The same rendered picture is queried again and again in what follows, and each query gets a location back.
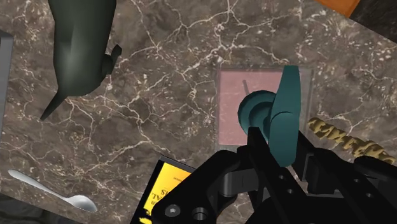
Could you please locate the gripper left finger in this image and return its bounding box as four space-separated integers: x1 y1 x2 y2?
151 126 309 224

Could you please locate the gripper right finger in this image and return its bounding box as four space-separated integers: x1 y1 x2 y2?
291 129 397 224

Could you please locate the teal stemmed goblet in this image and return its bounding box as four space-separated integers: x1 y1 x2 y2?
237 65 302 168

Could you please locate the gold patterned stick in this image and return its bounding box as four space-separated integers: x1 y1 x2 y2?
307 116 397 165

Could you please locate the yellow book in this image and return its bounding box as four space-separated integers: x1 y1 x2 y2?
129 155 197 224

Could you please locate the pink square glass tray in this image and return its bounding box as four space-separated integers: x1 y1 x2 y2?
214 66 314 146

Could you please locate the silver spoon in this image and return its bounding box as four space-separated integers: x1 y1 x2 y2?
8 169 98 213

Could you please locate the orange block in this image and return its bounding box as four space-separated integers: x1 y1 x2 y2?
314 0 362 18

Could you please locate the dark green watering can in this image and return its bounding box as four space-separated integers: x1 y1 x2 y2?
39 0 123 122

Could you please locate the grey box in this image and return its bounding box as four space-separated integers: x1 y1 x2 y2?
0 30 14 137

